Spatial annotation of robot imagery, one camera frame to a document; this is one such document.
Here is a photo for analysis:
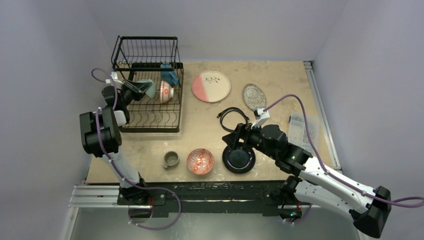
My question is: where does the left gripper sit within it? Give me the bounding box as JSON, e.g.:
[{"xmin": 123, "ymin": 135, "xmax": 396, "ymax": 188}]
[{"xmin": 119, "ymin": 79, "xmax": 152, "ymax": 108}]

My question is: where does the celadon green bowl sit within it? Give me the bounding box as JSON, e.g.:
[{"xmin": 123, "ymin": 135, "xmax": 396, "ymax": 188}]
[{"xmin": 136, "ymin": 78, "xmax": 157, "ymax": 99}]

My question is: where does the red floral bowl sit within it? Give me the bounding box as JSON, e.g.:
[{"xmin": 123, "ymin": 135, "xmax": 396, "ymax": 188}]
[{"xmin": 159, "ymin": 80, "xmax": 174, "ymax": 104}]

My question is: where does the blue mug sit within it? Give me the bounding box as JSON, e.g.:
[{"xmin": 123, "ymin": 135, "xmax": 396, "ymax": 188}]
[{"xmin": 160, "ymin": 62, "xmax": 181, "ymax": 86}]

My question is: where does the red patterned bowl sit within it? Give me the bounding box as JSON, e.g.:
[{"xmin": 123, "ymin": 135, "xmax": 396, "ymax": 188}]
[{"xmin": 186, "ymin": 148, "xmax": 215, "ymax": 176}]

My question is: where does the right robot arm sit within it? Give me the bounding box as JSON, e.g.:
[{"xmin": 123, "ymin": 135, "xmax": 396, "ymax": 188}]
[{"xmin": 222, "ymin": 123, "xmax": 392, "ymax": 239}]

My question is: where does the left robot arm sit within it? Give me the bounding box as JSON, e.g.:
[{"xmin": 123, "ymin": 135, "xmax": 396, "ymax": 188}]
[{"xmin": 79, "ymin": 79, "xmax": 152, "ymax": 205}]

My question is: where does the grey speckled oval dish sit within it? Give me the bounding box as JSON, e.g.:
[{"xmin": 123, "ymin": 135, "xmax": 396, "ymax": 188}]
[{"xmin": 242, "ymin": 83, "xmax": 267, "ymax": 110}]

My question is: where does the black plate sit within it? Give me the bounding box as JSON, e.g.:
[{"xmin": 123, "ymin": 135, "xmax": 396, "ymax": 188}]
[{"xmin": 222, "ymin": 146, "xmax": 256, "ymax": 175}]

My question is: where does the pink and cream plate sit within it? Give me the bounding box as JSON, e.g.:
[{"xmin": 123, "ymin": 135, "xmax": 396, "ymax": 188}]
[{"xmin": 191, "ymin": 70, "xmax": 231, "ymax": 103}]

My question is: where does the clear plastic parts box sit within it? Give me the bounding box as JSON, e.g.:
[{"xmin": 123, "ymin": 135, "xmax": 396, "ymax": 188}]
[{"xmin": 287, "ymin": 112, "xmax": 320, "ymax": 154}]

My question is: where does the small grey cup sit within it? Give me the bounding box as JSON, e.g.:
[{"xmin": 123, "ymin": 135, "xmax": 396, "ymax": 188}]
[{"xmin": 163, "ymin": 151, "xmax": 180, "ymax": 170}]

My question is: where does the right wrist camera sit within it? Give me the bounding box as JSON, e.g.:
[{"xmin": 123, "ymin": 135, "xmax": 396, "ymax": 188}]
[{"xmin": 251, "ymin": 107, "xmax": 270, "ymax": 129}]

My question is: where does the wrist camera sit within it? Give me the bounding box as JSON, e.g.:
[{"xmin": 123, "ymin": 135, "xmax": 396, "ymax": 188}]
[
  {"xmin": 251, "ymin": 107, "xmax": 270, "ymax": 129},
  {"xmin": 105, "ymin": 71, "xmax": 124, "ymax": 85}
]

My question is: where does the black coiled cable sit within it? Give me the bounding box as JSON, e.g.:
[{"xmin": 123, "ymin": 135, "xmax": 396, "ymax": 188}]
[{"xmin": 217, "ymin": 106, "xmax": 250, "ymax": 134}]

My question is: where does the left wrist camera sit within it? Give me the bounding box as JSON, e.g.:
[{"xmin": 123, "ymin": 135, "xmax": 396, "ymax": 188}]
[{"xmin": 105, "ymin": 71, "xmax": 124, "ymax": 85}]

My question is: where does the black wire dish rack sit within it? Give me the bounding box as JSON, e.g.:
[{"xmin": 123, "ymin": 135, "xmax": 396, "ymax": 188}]
[{"xmin": 111, "ymin": 36, "xmax": 184, "ymax": 133}]

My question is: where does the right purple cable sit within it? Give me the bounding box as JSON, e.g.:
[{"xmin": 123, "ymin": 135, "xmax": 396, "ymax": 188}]
[{"xmin": 263, "ymin": 94, "xmax": 424, "ymax": 209}]

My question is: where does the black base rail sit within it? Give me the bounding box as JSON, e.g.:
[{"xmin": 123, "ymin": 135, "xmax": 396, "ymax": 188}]
[{"xmin": 117, "ymin": 180, "xmax": 298, "ymax": 218}]

